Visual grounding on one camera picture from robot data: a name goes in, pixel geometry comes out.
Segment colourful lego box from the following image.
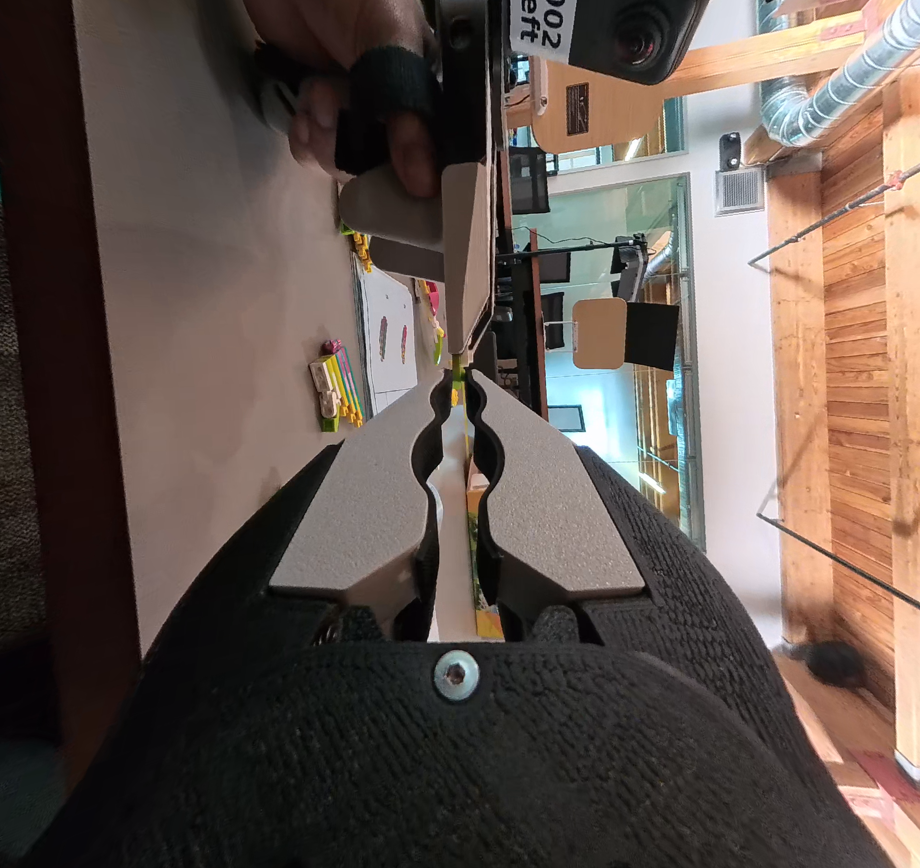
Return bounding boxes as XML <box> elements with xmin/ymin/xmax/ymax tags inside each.
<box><xmin>464</xmin><ymin>451</ymin><xmax>508</xmax><ymax>643</ymax></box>

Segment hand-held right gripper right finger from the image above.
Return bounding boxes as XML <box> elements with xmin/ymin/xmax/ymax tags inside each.
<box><xmin>462</xmin><ymin>368</ymin><xmax>647</xmax><ymax>642</ymax></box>

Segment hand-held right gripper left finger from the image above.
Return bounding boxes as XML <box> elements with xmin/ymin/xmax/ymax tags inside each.
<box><xmin>268</xmin><ymin>368</ymin><xmax>454</xmax><ymax>642</ymax></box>

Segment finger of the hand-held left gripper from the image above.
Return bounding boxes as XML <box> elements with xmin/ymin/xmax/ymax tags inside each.
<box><xmin>440</xmin><ymin>161</ymin><xmax>498</xmax><ymax>356</ymax></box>

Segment black panel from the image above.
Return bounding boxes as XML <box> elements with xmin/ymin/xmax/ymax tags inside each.
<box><xmin>622</xmin><ymin>300</ymin><xmax>681</xmax><ymax>374</ymax></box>

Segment dark round object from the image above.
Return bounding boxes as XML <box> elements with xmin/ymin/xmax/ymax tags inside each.
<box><xmin>804</xmin><ymin>640</ymin><xmax>868</xmax><ymax>688</ymax></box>

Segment black cable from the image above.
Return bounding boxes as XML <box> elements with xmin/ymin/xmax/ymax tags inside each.
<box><xmin>747</xmin><ymin>162</ymin><xmax>920</xmax><ymax>266</ymax></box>
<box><xmin>756</xmin><ymin>510</ymin><xmax>920</xmax><ymax>609</ymax></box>

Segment grey vent grille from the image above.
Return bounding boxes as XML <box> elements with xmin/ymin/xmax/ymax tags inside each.
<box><xmin>714</xmin><ymin>167</ymin><xmax>768</xmax><ymax>217</ymax></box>

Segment light blue instruction booklet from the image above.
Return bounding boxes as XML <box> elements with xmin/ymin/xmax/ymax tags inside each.
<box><xmin>349</xmin><ymin>250</ymin><xmax>421</xmax><ymax>417</ymax></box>

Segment silver air duct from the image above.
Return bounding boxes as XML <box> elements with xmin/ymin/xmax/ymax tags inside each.
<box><xmin>758</xmin><ymin>0</ymin><xmax>920</xmax><ymax>151</ymax></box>

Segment striped lego wing white bricks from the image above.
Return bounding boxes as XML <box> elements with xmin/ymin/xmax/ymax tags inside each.
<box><xmin>309</xmin><ymin>338</ymin><xmax>369</xmax><ymax>435</ymax></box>

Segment wooden beam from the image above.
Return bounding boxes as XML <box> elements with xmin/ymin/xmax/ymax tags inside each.
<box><xmin>661</xmin><ymin>11</ymin><xmax>867</xmax><ymax>98</ymax></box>

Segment small wooden board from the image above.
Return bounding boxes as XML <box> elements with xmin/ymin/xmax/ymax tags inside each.
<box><xmin>572</xmin><ymin>297</ymin><xmax>628</xmax><ymax>371</ymax></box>

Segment pink lego bird body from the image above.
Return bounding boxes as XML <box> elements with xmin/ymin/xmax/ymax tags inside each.
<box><xmin>415</xmin><ymin>277</ymin><xmax>448</xmax><ymax>367</ymax></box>

